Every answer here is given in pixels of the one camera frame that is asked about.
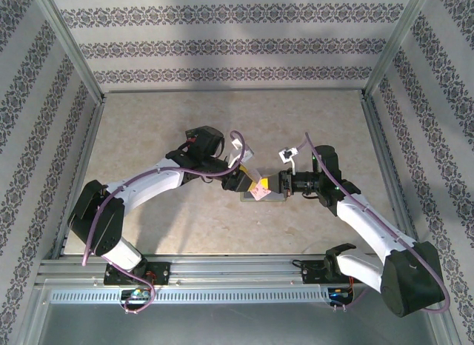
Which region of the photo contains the olive green card holder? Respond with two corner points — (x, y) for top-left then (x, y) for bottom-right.
(239, 185), (288, 204)

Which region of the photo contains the pink floral card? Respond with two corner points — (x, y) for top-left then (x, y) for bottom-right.
(250, 170), (270, 202)

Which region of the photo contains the small circuit board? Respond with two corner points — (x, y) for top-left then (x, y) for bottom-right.
(327, 287), (356, 305)
(118, 287), (152, 306)

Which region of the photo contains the grey sheet metal shelf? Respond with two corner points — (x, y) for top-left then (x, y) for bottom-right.
(21, 280), (455, 345)

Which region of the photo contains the aluminium table edge rail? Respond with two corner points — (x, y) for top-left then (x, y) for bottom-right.
(101, 87), (366, 96)
(361, 96), (425, 259)
(50, 98), (108, 261)

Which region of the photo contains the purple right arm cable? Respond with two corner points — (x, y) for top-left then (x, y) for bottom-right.
(294, 132), (451, 316)

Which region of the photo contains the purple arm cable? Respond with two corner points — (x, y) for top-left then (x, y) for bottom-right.
(294, 132), (451, 316)
(81, 129), (248, 315)

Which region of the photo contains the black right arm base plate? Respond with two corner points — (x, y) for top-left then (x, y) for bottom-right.
(301, 259), (370, 286)

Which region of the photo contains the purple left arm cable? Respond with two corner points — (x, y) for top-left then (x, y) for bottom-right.
(81, 129), (248, 315)

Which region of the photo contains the slotted grey cable duct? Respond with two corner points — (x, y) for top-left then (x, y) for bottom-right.
(49, 287), (331, 305)

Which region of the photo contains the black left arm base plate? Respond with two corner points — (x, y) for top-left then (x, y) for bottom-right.
(103, 261), (171, 287)

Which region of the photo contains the aluminium frame post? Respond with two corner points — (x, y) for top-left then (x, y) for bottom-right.
(362, 0), (436, 101)
(28, 0), (107, 106)

